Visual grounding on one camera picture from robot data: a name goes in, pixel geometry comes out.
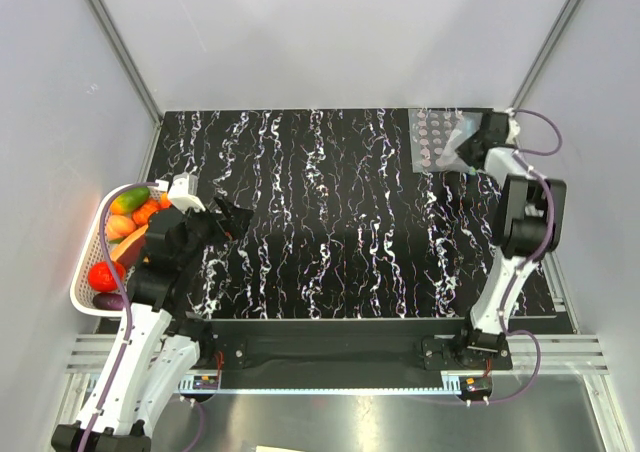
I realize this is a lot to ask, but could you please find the right connector board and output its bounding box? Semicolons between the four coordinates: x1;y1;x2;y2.
461;375;493;401

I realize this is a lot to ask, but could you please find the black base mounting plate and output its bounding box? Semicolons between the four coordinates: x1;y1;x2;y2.
97;316;576;391

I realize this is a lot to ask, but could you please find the peach toy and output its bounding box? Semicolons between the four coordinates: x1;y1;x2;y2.
105;214;137;243

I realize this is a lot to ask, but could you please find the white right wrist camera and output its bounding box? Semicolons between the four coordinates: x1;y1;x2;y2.
505;108;521;146

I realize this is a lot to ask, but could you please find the clear bags pink dots stack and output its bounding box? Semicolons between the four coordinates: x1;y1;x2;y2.
408;108;482;174

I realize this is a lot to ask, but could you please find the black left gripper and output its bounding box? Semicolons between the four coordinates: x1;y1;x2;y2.
176;194;254;268

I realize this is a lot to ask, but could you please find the red tomato toy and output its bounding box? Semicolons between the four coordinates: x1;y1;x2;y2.
87;261;118;293

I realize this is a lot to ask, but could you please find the green orange mango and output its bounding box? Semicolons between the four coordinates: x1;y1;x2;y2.
109;187;150;215

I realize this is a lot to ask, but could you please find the red pepper toy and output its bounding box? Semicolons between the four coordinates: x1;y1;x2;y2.
159;192;171;209

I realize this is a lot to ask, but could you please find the clear zip bag blue zipper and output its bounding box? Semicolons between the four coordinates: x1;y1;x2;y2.
440;112;482;173

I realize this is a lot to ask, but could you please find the purple eggplant toy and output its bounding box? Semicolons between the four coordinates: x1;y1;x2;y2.
92;292;124;311

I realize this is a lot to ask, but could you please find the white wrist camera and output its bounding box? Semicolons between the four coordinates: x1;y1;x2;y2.
167;172;205;213
505;108;521;146

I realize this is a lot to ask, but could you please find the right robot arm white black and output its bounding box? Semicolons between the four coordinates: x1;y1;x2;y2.
451;110;567;369

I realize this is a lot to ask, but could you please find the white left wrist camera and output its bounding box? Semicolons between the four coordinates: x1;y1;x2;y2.
167;172;205;213

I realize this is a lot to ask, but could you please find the orange pumpkin toy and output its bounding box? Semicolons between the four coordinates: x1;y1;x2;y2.
131;198;161;227

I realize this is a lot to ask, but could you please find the left connector board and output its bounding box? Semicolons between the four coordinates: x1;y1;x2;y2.
193;372;221;390

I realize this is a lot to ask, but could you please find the connector board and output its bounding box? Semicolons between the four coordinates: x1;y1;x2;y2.
193;372;221;390
461;375;493;401

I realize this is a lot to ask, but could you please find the white plastic basket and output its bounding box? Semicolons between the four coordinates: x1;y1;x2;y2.
69;181;174;319

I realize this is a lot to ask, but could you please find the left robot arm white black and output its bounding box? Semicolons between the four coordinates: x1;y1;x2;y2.
51;198;254;451

